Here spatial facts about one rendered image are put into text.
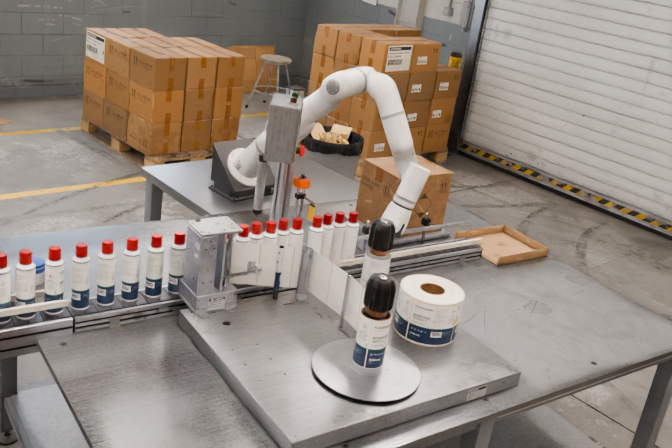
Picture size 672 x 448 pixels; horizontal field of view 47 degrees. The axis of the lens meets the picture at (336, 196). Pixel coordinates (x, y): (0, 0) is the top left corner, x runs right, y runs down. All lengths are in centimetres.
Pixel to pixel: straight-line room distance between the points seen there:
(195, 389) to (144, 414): 17
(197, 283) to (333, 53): 455
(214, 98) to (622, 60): 331
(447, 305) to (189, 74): 401
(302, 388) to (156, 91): 405
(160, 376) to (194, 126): 412
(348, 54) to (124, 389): 479
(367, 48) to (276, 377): 456
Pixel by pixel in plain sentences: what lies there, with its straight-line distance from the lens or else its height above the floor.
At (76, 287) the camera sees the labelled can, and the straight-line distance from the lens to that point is 235.
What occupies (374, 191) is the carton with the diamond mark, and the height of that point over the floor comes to 101.
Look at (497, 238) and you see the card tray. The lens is 346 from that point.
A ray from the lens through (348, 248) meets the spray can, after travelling 276.
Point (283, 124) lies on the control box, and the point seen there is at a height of 142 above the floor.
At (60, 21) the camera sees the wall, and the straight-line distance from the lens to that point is 795.
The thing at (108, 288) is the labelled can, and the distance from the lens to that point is 238.
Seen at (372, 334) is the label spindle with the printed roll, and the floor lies 102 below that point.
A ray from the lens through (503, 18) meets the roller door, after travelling 740.
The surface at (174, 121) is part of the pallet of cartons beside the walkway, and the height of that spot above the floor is 40.
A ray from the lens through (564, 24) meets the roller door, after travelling 705.
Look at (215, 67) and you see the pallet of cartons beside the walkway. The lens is 612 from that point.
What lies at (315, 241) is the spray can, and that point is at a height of 100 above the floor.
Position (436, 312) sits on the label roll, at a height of 100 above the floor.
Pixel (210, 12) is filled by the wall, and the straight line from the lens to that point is 872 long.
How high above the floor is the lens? 207
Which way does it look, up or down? 20 degrees down
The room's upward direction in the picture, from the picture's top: 9 degrees clockwise
